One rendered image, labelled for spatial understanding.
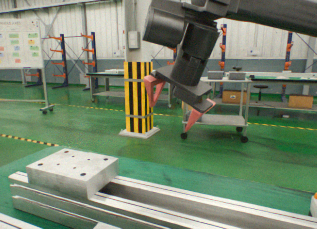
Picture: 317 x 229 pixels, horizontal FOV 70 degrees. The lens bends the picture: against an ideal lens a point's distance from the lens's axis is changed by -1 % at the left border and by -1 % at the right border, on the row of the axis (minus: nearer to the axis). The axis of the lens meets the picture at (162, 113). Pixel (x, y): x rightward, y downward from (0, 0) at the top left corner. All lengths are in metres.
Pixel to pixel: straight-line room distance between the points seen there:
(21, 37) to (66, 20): 5.64
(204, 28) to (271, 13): 0.12
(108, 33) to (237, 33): 4.86
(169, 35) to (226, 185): 0.46
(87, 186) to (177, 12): 0.35
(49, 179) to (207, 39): 0.40
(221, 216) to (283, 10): 0.38
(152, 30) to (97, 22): 9.66
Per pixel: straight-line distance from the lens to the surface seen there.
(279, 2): 0.47
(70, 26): 10.95
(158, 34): 0.38
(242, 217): 0.47
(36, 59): 5.51
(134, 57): 3.50
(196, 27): 0.39
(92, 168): 0.50
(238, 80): 3.17
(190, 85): 0.43
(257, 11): 0.44
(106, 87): 7.00
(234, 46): 7.89
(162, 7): 0.39
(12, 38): 5.77
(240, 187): 0.69
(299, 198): 0.71
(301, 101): 5.20
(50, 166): 0.54
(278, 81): 4.84
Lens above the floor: 1.12
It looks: 13 degrees down
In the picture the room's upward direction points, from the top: straight up
